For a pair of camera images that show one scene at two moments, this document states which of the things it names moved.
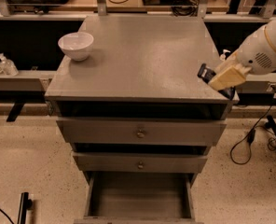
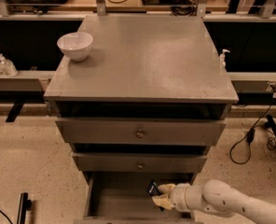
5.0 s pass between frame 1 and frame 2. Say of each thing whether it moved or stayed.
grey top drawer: stayed
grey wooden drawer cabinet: stayed
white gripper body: moved
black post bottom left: stayed
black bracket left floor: stayed
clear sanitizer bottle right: stayed
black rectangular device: moved
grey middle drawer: stayed
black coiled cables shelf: stayed
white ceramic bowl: stayed
